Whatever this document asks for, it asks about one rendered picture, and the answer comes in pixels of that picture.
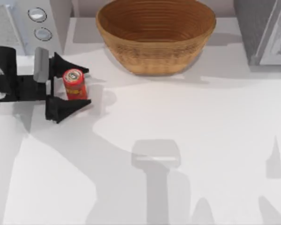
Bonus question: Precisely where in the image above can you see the red and yellow can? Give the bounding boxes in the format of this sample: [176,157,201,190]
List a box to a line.
[62,68,89,101]

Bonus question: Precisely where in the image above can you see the pale grey rounded box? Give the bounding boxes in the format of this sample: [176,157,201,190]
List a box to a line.
[33,46,49,83]

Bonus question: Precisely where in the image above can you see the small round microwave knob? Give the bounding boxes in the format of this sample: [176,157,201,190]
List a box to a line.
[34,27,53,42]

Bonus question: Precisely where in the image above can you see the large round microwave knob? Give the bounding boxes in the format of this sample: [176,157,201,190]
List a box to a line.
[27,7,48,23]

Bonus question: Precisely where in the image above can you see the pale microwave oven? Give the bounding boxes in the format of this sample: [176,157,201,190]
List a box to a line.
[0,0,74,56]

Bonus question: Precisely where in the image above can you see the brown woven basket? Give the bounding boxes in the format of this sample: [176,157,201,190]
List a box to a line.
[96,0,217,76]

